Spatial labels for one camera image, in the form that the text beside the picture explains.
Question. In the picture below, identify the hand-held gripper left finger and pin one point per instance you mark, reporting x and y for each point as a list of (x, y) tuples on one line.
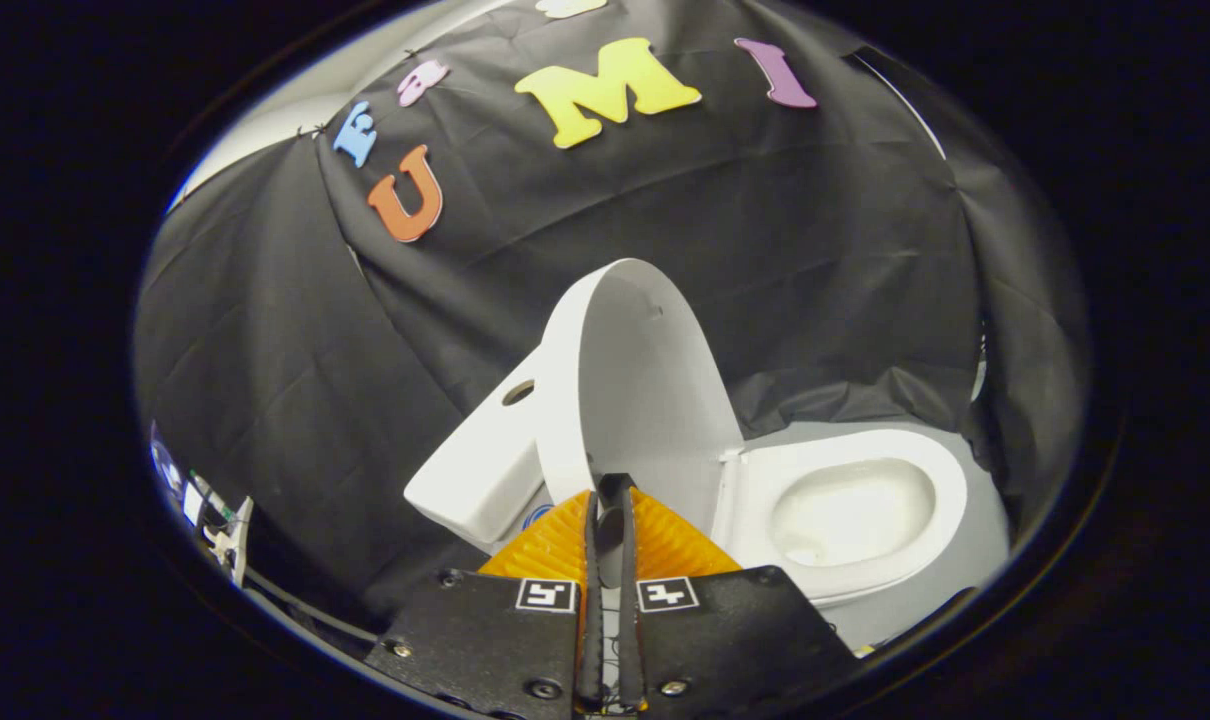
[(593, 620)]

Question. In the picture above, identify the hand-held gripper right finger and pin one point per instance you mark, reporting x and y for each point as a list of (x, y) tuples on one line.
[(631, 620)]

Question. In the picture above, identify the white toilet lid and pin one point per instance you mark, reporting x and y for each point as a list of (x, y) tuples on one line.
[(645, 380)]

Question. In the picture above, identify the white toilet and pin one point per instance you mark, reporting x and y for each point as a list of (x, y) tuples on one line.
[(475, 470)]

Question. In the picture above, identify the black backdrop cloth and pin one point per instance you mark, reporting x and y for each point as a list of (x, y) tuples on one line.
[(765, 220)]

